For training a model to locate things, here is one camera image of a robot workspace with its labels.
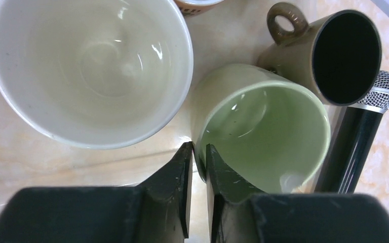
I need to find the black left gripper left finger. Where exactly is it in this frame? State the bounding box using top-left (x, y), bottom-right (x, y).
top-left (0, 142), bottom-right (193, 242)

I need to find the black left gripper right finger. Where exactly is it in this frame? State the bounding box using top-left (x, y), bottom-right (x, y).
top-left (206, 144), bottom-right (389, 242)

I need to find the light green mug front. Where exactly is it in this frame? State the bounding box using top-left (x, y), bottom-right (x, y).
top-left (191, 64), bottom-right (331, 193)

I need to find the yellow mug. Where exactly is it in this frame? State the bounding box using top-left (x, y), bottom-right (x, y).
top-left (0, 1), bottom-right (193, 149)

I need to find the small grey blue mug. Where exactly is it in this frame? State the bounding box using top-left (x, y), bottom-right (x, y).
top-left (174, 0), bottom-right (224, 17)

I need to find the black handheld microphone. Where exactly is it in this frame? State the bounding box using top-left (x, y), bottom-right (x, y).
top-left (314, 70), bottom-right (389, 193)

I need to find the clear plastic tray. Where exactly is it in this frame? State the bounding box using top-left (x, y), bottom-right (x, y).
top-left (0, 135), bottom-right (191, 211)

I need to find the dark brown mug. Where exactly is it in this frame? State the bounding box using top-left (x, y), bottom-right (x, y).
top-left (257, 2), bottom-right (382, 106)

